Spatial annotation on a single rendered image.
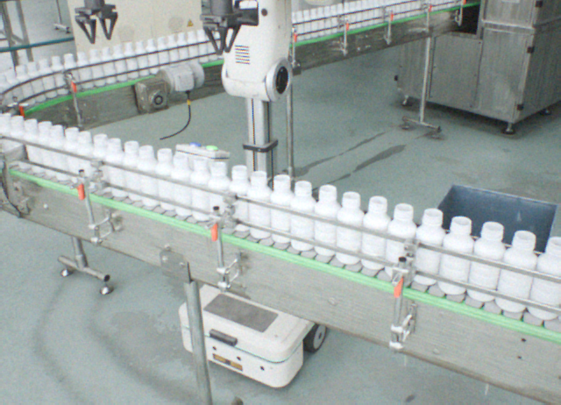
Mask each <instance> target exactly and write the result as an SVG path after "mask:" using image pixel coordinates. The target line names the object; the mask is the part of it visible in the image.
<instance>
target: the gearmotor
mask: <svg viewBox="0 0 561 405"><path fill-rule="evenodd" d="M134 83H136V90H137V96H138V107H139V111H140V114H141V115H145V113H146V112H147V113H149V115H150V114H153V113H156V112H160V110H166V109H169V103H168V95H170V94H174V93H178V92H182V91H186V90H187V91H186V94H188V109H189V120H188V123H187V125H185V127H184V128H183V129H182V130H180V131H178V132H176V133H175V134H171V135H169V137H165V138H163V139H168V138H171V137H174V135H176V134H178V133H180V132H182V131H183V130H184V129H185V128H187V127H188V124H189V122H190V118H191V110H190V101H189V94H190V91H189V90H190V89H195V88H200V86H202V85H203V83H204V72H203V69H202V67H201V65H200V64H199V63H197V62H191V63H187V64H182V65H176V66H171V67H166V68H161V69H159V70H158V71H157V72H156V75H155V77H153V78H148V79H144V80H140V81H138V82H134ZM160 140H162V139H160Z"/></svg>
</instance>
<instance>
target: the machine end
mask: <svg viewBox="0 0 561 405"><path fill-rule="evenodd" d="M431 40H432V47H431V48H430V65H429V75H428V83H427V93H426V101H428V102H433V103H439V104H443V105H447V106H451V107H454V108H458V109H459V110H465V111H469V112H472V113H476V114H480V115H483V116H487V117H493V118H498V119H501V121H505V122H507V124H508V127H507V128H502V129H501V132H502V134H505V135H515V133H516V130H515V129H512V128H511V126H512V124H515V123H517V122H519V121H521V120H522V119H523V118H525V117H528V116H530V115H532V114H534V113H536V112H537V113H538V114H541V115H551V111H549V110H547V108H548V106H550V104H552V103H555V102H557V101H559V100H561V0H481V5H480V11H479V23H478V24H476V25H469V26H467V27H463V28H458V29H456V30H452V32H447V33H442V34H440V36H439V37H436V38H434V39H431ZM425 45H426V38H425V39H418V40H415V41H411V42H408V43H404V44H400V50H399V62H398V75H396V76H395V77H394V80H395V81H397V88H396V89H397V93H398V94H402V95H405V97H406V101H405V102H400V105H401V106H412V105H413V104H412V103H411V102H409V101H408V97H409V96H412V97H417V99H421V93H422V83H423V65H424V55H425Z"/></svg>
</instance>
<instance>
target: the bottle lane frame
mask: <svg viewBox="0 0 561 405"><path fill-rule="evenodd" d="M10 172H11V178H12V181H13V182H16V183H19V185H21V186H22V189H23V192H24V195H28V196H31V197H32V199H29V200H27V201H25V202H26V206H27V209H28V214H25V213H23V212H21V213H22V215H23V216H22V217H21V216H20V217H21V218H23V219H26V220H28V221H32V222H34V223H35V224H39V225H41V226H44V227H47V228H50V229H53V230H55V231H60V232H63V233H66V234H67V235H68V236H70V237H74V238H78V239H80V240H83V241H87V242H90V243H92V242H91V239H92V233H91V230H90V229H89V216H88V212H87V207H85V203H84V199H83V200H82V201H81V200H80V197H79V193H78V189H76V188H75V189H73V190H71V189H70V188H69V187H68V186H63V185H60V183H58V182H53V181H50V180H49V181H48V180H44V179H42V177H41V178H38V177H35V176H34V175H28V174H26V173H25V174H23V173H20V172H19V171H18V170H13V169H10ZM89 195H90V201H91V205H92V209H93V214H94V219H95V224H100V223H101V222H102V221H103V220H104V219H105V218H106V216H105V211H104V209H105V208H106V209H109V211H110V218H109V219H108V220H107V221H109V223H112V224H113V229H114V231H113V232H111V233H110V235H109V236H107V237H105V238H103V242H102V243H101V245H100V247H102V248H105V249H107V250H110V251H113V252H118V253H121V254H123V255H126V256H129V257H132V258H134V259H135V260H139V261H142V262H145V263H147V264H150V265H153V266H157V267H160V255H159V253H160V252H162V250H164V249H165V250H167V251H170V252H176V253H179V254H181V255H183V256H184V257H185V259H186V260H187V261H188V266H189V274H190V279H192V280H195V281H200V282H201V283H202V284H205V285H208V286H212V287H214V288H218V282H219V274H217V267H218V264H217V244H216V241H213V239H212V235H211V229H208V230H207V231H206V230H204V227H202V226H199V225H197V224H199V223H197V224H190V223H187V219H185V220H180V219H177V218H175V217H176V216H175V217H168V216H165V215H164V214H165V213H164V214H158V213H154V212H153V211H148V210H145V209H143V207H144V206H143V207H141V208H140V207H135V206H132V204H131V205H130V204H126V203H122V202H117V201H114V200H113V199H107V198H104V196H103V195H95V194H94V193H89ZM107 221H106V223H105V224H102V225H101V229H100V233H101V237H102V236H104V235H105V233H107V232H108V231H109V230H108V225H107ZM233 235H235V234H232V235H227V234H224V232H223V243H224V264H225V265H226V266H228V265H229V264H230V263H232V262H233V261H235V254H233V249H237V250H240V258H241V260H240V261H238V262H237V264H239V265H241V273H242V274H241V275H239V276H238V277H237V278H236V279H235V280H233V281H232V283H231V288H230V289H229V290H227V292H230V293H232V294H235V295H237V296H240V297H243V298H245V299H248V300H251V301H254V302H258V303H261V304H264V305H266V306H269V308H272V309H277V310H279V311H283V312H285V313H288V314H290V315H293V316H298V317H300V318H303V320H307V321H310V322H312V323H316V324H320V325H322V326H325V327H327V328H330V329H333V330H338V331H340V333H344V334H346V335H349V336H352V337H354V338H359V339H362V340H365V341H366V342H370V343H373V344H376V345H380V347H383V348H386V349H388V350H390V349H389V344H390V340H391V331H390V330H391V326H393V319H394V299H395V297H394V287H393V286H392V285H390V284H392V281H384V280H380V279H377V275H378V274H376V275H375V276H374V277H370V276H367V275H363V274H361V271H362V269H360V271H359V272H358V273H355V272H351V271H348V269H345V267H346V265H345V266H343V267H338V266H333V265H331V264H330V263H331V261H329V262H328V263H326V264H325V263H323V262H320V261H315V258H316V256H315V257H314V258H313V259H307V257H303V256H301V252H300V253H299V254H294V253H291V252H287V249H286V250H284V251H281V250H278V249H275V248H273V245H274V244H273V245H272V246H269V247H268V246H266V245H262V244H261V243H260V241H259V242H252V241H250V240H247V238H248V237H247V238H238V237H235V236H233ZM92 244H93V243H92ZM160 268H162V267H160ZM218 289H220V288H218ZM446 296H447V294H445V295H444V296H443V298H439V296H436V295H431V294H428V289H427V290H426V291H425V292H421V291H418V290H414V289H411V284H410V285H409V286H408V287H407V288H405V287H404V295H402V305H401V324H403V321H405V319H406V318H407V316H408V314H407V313H408V303H409V302H410V303H413V304H415V305H417V306H415V316H412V317H410V319H411V320H414V321H415V322H414V330H413V332H412V331H411V332H410V333H409V334H408V336H407V338H406V340H404V342H403V344H404V350H401V351H400V352H399V353H401V354H404V355H407V356H409V357H412V358H415V359H420V360H422V361H425V363H428V364H431V365H434V366H438V367H441V368H443V369H447V370H449V371H452V372H454V373H459V374H462V375H464V376H467V377H470V378H472V379H473V380H477V381H480V382H483V383H486V384H487V385H491V386H494V387H498V388H500V389H504V390H507V391H509V392H512V393H514V394H519V395H522V396H525V398H526V397H528V399H530V400H532V401H538V402H541V403H542V404H545V405H561V333H558V332H555V331H552V330H549V329H546V328H545V327H544V323H541V325H540V326H536V325H534V324H530V323H525V322H524V321H523V317H521V319H520V320H519V321H518V320H515V319H511V318H508V317H504V315H503V311H501V313H500V314H499V315H495V314H493V313H490V311H486V310H484V305H481V307H480V308H479V309H477V308H474V307H472V306H467V305H465V300H463V301H462V302H461V303H458V302H452V301H449V300H447V299H446Z"/></svg>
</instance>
